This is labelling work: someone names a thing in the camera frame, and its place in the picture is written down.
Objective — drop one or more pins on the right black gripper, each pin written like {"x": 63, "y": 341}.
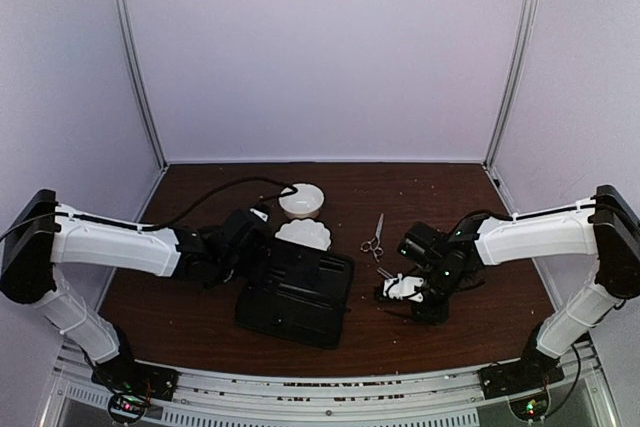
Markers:
{"x": 439, "y": 313}

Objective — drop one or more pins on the silver thinning scissors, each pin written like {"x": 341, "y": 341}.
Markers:
{"x": 385, "y": 274}

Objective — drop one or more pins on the silver straight scissors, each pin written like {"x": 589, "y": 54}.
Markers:
{"x": 373, "y": 245}

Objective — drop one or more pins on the black zippered tool case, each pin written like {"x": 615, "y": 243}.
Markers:
{"x": 297, "y": 293}

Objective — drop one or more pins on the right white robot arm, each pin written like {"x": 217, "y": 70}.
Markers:
{"x": 602, "y": 226}

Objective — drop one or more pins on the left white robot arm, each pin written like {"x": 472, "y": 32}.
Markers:
{"x": 47, "y": 234}

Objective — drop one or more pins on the scalloped white bowl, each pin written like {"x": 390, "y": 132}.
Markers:
{"x": 306, "y": 232}

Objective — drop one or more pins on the round white bowl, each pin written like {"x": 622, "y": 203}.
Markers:
{"x": 304, "y": 203}

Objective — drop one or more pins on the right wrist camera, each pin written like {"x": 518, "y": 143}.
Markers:
{"x": 402, "y": 288}

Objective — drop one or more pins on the aluminium front rail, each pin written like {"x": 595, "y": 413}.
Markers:
{"x": 452, "y": 397}

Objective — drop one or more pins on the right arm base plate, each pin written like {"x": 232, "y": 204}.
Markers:
{"x": 498, "y": 380}

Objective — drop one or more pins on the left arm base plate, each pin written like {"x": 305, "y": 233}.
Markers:
{"x": 145, "y": 382}

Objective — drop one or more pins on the left aluminium corner post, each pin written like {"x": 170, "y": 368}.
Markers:
{"x": 137, "y": 83}

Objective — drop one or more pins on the aluminium corner post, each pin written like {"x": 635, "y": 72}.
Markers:
{"x": 524, "y": 31}
{"x": 137, "y": 83}

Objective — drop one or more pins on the right aluminium corner post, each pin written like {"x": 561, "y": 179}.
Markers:
{"x": 524, "y": 31}

